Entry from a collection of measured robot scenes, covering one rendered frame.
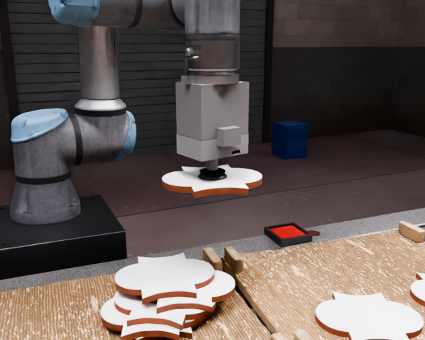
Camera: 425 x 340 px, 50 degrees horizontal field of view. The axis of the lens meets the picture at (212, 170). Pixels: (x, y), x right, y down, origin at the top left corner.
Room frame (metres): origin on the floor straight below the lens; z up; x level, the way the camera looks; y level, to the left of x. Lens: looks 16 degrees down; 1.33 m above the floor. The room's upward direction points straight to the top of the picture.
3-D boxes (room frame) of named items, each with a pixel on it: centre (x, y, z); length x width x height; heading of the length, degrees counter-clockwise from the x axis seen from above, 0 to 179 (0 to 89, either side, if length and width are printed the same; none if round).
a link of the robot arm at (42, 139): (0.98, 0.37, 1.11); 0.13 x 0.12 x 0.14; 123
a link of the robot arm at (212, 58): (0.65, 0.00, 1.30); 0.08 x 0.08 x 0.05
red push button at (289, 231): (0.91, -0.16, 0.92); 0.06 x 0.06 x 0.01; 22
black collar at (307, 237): (0.91, -0.16, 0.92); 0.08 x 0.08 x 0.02; 22
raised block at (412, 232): (0.87, -0.41, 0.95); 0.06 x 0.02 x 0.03; 18
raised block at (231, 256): (0.74, -0.04, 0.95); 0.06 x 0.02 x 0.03; 18
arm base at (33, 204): (0.98, 0.38, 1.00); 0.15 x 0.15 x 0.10
